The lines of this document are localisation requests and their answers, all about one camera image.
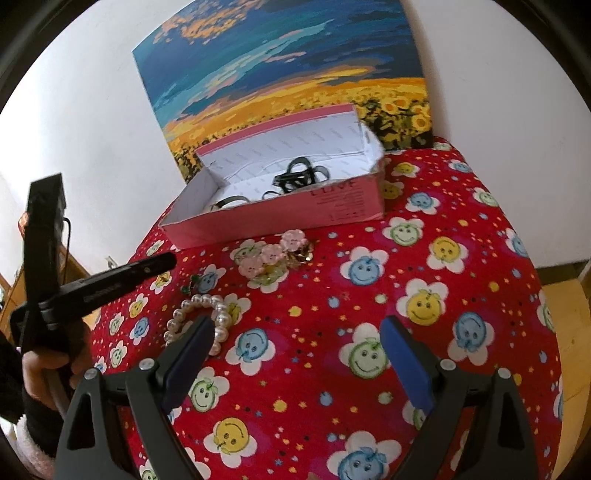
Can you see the white fluffy sleeve cuff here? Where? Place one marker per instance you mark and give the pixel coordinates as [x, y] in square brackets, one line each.
[35, 460]

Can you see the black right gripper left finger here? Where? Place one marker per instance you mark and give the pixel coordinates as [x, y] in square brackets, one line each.
[92, 443]

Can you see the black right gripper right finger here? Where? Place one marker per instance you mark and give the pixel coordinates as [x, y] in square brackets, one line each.
[503, 439]

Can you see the green bead earring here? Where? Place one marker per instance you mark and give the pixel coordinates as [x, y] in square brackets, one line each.
[191, 287]

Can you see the left hand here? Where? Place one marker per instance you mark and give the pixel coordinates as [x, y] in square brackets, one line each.
[37, 365]

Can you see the black hair claw clip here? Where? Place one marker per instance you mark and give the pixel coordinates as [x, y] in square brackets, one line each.
[300, 174]

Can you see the pink cardboard box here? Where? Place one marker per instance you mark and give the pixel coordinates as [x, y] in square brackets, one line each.
[245, 162]

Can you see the red smiley flower cloth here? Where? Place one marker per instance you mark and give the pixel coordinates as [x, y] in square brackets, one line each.
[302, 387]

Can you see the sunflower field painting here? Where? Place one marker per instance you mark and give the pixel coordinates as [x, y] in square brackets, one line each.
[217, 67]

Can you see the pink flower hair clip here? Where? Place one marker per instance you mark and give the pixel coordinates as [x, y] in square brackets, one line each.
[291, 251]

